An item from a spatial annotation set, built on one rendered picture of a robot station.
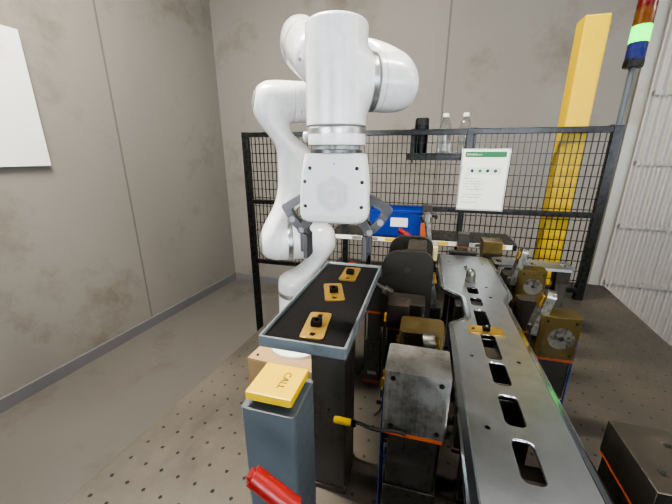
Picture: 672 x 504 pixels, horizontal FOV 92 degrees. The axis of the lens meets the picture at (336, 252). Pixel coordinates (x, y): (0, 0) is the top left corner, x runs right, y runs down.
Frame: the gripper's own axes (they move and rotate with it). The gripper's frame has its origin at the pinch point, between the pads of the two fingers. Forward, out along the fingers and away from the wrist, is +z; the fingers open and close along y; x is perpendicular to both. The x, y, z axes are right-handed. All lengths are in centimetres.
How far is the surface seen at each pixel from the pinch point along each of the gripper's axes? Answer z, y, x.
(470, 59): -86, 59, 246
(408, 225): 19, 16, 114
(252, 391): 12.2, -6.6, -18.6
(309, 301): 12.1, -6.3, 6.2
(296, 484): 24.5, -1.3, -19.5
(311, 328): 11.8, -3.2, -3.8
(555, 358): 35, 51, 32
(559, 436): 28.0, 36.6, -1.6
